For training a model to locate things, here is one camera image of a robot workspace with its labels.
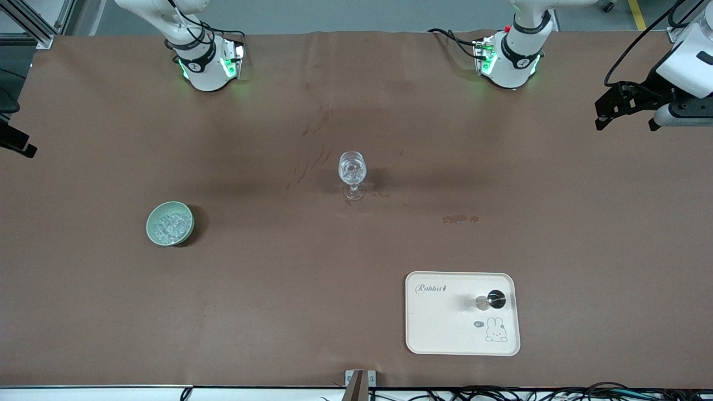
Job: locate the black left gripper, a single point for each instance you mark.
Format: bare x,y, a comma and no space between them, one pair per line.
650,89

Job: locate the clear ice cubes pile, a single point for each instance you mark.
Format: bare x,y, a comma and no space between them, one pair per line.
171,225

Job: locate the steel double jigger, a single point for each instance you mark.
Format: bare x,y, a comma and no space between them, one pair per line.
496,299

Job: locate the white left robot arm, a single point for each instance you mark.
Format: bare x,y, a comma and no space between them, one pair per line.
515,61

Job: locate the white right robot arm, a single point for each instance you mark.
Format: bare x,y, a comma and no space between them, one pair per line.
206,72

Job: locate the clear stemmed wine glass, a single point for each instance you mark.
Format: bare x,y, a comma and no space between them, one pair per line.
352,167

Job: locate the black caster wheel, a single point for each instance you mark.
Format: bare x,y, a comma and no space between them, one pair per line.
608,5

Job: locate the pale green ceramic bowl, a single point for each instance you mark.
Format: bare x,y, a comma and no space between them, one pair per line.
152,236

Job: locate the cream rabbit print tray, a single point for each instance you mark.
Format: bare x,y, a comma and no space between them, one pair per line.
445,323

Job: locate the brown paper table cover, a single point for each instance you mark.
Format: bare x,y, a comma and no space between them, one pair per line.
278,306

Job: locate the aluminium profile frame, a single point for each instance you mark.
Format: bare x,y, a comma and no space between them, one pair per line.
42,36

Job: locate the grey metal bracket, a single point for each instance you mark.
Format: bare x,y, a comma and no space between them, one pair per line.
370,379

